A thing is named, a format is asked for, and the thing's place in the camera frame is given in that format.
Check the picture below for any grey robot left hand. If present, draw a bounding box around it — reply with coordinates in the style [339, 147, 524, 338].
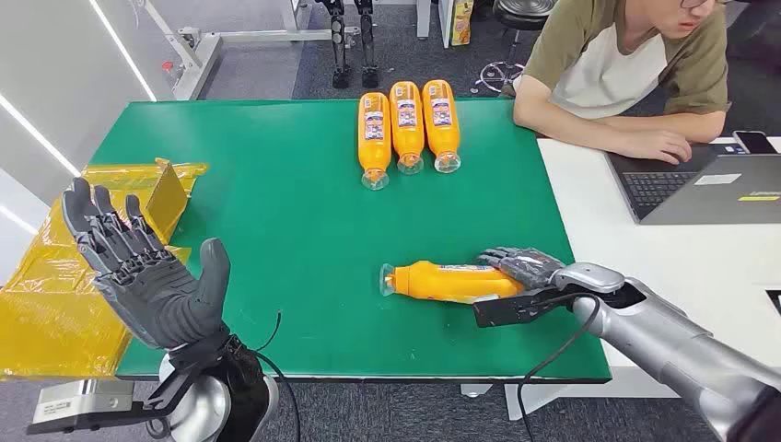
[61, 177, 232, 352]

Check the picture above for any person's right hand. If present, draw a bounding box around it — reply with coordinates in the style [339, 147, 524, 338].
[621, 129, 694, 165]

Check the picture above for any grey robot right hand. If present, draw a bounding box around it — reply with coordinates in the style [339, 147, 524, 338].
[478, 247, 566, 292]

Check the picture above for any orange juice bottle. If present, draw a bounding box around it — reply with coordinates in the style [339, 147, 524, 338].
[389, 80, 425, 176]
[379, 260, 527, 305]
[357, 91, 393, 192]
[421, 79, 462, 175]

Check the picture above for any grey laptop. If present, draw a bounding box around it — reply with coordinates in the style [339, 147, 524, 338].
[605, 143, 781, 227]

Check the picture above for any person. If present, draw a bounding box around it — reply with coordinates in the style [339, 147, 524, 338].
[500, 0, 733, 166]

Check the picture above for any black smartphone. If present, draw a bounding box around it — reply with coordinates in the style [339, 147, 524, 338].
[731, 129, 780, 156]

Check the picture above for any yellow plastic wrapped box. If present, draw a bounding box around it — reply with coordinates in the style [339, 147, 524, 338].
[0, 157, 209, 381]

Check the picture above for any green table mat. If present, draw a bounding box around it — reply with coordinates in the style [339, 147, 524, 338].
[89, 99, 613, 384]

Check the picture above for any black stool with chrome base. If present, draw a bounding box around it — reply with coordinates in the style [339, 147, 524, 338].
[470, 0, 559, 97]

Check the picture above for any yellow carton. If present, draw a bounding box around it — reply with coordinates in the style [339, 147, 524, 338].
[449, 0, 475, 48]

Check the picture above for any white desk panel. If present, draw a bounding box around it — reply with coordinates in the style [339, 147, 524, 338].
[415, 0, 457, 50]

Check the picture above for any black robot leg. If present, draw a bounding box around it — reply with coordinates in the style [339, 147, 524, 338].
[316, 0, 354, 90]
[354, 0, 380, 90]

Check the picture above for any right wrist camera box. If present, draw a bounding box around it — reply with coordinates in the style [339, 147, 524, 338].
[472, 286, 578, 330]

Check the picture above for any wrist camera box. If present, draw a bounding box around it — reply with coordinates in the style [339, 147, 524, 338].
[27, 378, 136, 436]
[472, 286, 578, 330]

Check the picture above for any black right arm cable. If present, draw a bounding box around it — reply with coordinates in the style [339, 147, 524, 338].
[516, 292, 603, 442]

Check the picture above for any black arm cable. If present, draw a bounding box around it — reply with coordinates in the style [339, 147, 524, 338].
[516, 292, 603, 442]
[254, 310, 304, 442]

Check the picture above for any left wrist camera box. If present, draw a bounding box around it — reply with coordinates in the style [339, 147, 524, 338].
[27, 378, 136, 436]

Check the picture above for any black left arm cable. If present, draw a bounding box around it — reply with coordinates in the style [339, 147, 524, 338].
[254, 310, 304, 442]

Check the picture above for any white metal frame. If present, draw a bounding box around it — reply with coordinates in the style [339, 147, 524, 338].
[138, 0, 362, 102]

